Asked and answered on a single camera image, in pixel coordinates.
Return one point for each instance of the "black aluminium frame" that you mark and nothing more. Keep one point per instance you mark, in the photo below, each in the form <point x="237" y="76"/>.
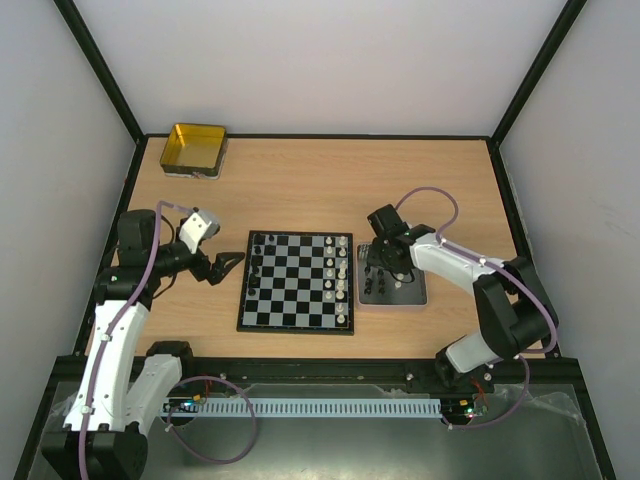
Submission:
<point x="554" y="368"/>

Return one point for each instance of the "light blue slotted cable duct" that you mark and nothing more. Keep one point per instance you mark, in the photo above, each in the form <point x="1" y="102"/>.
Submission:
<point x="305" y="408"/>

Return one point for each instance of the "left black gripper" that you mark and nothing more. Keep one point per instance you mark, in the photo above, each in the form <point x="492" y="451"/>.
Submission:
<point x="216" y="273"/>

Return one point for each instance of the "white king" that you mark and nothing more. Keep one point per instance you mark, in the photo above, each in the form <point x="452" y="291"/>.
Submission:
<point x="342" y="273"/>

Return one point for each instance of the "black and silver chessboard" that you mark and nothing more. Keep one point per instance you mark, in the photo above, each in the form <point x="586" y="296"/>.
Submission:
<point x="283" y="284"/>

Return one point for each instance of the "silver foil tray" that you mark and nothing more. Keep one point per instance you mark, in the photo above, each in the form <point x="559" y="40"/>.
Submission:
<point x="375" y="286"/>

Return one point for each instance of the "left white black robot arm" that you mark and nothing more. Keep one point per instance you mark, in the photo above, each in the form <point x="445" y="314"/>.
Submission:
<point x="105" y="432"/>

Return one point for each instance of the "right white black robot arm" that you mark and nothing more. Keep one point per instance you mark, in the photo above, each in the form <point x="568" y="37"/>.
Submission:
<point x="513" y="309"/>

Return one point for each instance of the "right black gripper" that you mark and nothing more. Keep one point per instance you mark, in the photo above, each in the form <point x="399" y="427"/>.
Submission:
<point x="375" y="255"/>

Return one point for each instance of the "yellow square tin box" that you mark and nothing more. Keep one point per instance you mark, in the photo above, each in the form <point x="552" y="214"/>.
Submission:
<point x="194" y="151"/>

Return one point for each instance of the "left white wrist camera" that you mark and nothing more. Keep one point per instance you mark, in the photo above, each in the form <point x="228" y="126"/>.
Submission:
<point x="199" y="226"/>

